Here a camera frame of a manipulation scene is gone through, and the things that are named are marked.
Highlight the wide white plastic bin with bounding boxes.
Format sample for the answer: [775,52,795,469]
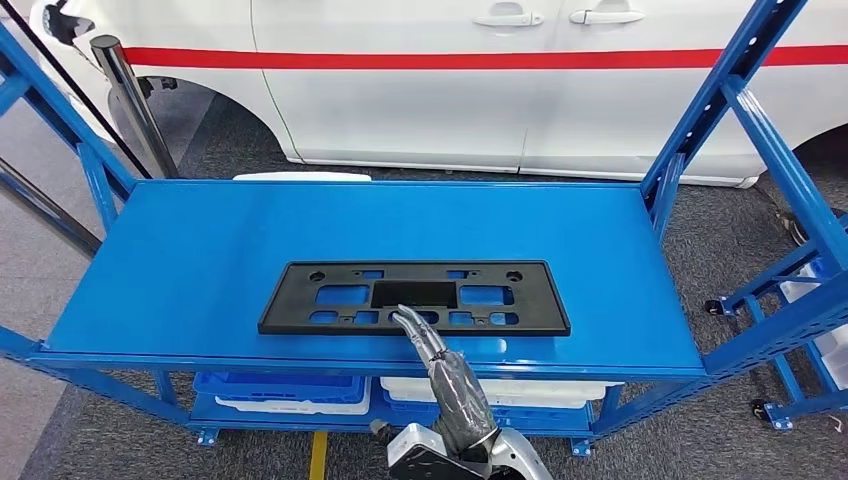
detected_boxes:
[380,377,624,410]

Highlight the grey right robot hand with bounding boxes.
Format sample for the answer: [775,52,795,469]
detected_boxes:
[392,304,500,458]

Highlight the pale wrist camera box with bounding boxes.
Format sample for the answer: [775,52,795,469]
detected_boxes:
[386,423,495,480]

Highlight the black plastic plate frame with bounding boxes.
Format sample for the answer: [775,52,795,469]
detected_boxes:
[257,260,572,338]

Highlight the blue metal shelf rack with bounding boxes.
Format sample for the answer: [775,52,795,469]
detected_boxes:
[0,0,848,460]
[704,211,848,433]

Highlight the wide blue plastic bin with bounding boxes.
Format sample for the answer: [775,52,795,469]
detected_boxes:
[384,396,594,432]

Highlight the white car with red stripe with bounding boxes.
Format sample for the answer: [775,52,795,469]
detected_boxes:
[29,0,848,191]

